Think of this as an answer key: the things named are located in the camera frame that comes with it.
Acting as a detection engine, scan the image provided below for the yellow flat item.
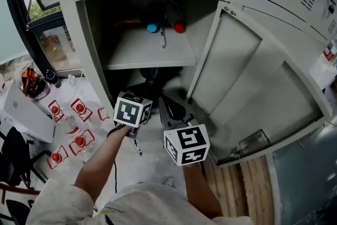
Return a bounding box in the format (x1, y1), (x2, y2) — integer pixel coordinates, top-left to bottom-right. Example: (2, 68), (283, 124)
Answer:
(113, 16), (141, 29)

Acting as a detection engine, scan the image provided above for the person's white shirt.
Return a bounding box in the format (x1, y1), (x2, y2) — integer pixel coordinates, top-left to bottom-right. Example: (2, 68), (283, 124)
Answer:
(26, 179), (253, 225)

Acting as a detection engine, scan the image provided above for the person's right forearm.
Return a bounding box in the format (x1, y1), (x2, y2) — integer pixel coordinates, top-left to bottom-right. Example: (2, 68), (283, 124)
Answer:
(182, 162), (224, 220)

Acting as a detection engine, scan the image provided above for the black office chair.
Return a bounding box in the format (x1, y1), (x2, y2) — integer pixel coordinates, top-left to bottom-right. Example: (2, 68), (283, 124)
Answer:
(5, 199), (35, 225)
(0, 126), (53, 190)

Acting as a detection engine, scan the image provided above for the dark bottle blue cap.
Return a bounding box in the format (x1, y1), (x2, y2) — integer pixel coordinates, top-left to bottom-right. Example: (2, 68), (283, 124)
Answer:
(145, 2), (161, 34)

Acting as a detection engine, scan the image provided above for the clear red-label water jug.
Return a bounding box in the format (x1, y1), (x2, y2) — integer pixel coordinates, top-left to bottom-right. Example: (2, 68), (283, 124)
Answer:
(47, 99), (81, 136)

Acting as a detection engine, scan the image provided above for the black umbrella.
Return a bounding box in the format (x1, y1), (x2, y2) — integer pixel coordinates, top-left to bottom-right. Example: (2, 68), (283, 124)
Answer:
(126, 67), (185, 103)

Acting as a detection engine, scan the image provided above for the person's left forearm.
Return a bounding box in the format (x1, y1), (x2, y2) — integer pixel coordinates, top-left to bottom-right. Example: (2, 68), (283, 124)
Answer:
(74, 125), (133, 203)

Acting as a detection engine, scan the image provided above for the brown wooden coat rack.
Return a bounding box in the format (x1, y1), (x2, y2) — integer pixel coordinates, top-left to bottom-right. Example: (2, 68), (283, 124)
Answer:
(0, 182), (41, 206)

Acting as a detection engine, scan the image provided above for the black thin cable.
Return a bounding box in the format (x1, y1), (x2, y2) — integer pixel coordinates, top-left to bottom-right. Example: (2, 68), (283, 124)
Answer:
(113, 160), (118, 193)

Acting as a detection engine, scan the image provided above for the grey open locker door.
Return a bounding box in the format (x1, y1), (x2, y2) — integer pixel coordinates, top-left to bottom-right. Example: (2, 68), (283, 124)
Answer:
(185, 1), (333, 168)

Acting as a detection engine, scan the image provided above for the white counter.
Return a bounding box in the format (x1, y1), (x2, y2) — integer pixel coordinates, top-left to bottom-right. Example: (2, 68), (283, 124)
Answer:
(309, 54), (337, 91)

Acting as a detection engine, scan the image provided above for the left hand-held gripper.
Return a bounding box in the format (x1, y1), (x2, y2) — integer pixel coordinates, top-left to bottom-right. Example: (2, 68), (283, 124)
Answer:
(113, 91), (154, 158)

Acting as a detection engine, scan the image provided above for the wooden slat platform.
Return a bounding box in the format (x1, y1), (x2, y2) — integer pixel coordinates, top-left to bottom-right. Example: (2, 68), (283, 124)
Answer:
(202, 154), (276, 225)

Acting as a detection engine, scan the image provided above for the black flask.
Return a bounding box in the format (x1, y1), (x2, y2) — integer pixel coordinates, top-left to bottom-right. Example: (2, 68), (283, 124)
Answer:
(45, 69), (62, 89)

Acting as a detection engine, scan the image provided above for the metal clip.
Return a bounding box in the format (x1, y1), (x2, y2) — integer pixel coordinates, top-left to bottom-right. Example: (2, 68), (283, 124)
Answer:
(160, 25), (167, 49)

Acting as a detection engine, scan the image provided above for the small clear bottle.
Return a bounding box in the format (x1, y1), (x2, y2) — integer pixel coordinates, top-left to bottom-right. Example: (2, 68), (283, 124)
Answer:
(67, 73), (78, 87)

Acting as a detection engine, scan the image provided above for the dark bottle red cap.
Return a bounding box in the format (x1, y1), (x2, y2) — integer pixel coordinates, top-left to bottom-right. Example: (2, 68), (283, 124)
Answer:
(165, 2), (186, 34)

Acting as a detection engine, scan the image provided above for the person's right shoe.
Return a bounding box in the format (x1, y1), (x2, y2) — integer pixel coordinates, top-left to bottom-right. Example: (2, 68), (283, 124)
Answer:
(162, 177), (177, 189)

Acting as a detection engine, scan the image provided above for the black window frame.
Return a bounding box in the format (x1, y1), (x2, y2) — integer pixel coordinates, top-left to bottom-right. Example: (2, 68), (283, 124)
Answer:
(2, 0), (85, 79)

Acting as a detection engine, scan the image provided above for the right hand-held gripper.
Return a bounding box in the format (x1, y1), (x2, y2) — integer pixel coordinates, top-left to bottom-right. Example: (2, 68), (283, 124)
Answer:
(158, 96), (211, 167)

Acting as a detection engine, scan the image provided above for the black wrist strap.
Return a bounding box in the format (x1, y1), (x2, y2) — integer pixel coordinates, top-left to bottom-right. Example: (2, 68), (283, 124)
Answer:
(106, 123), (125, 138)

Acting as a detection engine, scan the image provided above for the white box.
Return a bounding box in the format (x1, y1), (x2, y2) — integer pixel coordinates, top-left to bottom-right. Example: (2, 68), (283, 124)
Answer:
(2, 80), (56, 143)

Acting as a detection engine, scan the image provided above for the clear water jug red handle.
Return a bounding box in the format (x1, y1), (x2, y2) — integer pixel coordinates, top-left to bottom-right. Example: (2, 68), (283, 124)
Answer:
(68, 129), (96, 156)
(97, 107), (111, 122)
(46, 145), (70, 170)
(70, 97), (93, 122)

